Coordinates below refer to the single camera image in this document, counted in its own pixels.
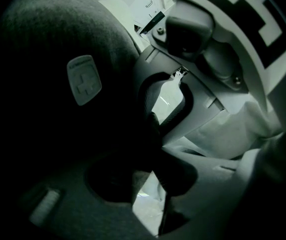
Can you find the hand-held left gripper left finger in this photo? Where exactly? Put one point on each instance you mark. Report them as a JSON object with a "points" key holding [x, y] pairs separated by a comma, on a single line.
{"points": [[70, 209]]}

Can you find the dark grey backpack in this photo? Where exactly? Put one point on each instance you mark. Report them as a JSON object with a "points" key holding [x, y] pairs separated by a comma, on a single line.
{"points": [[45, 34]]}

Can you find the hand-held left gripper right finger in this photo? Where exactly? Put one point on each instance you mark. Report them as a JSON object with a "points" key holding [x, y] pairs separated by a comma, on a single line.
{"points": [[220, 196]]}

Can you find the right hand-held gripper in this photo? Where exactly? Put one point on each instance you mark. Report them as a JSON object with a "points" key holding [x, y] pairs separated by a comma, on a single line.
{"points": [[233, 21]]}

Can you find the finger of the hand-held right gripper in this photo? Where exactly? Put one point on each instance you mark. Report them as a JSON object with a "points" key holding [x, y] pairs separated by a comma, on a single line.
{"points": [[186, 104], [143, 94]]}

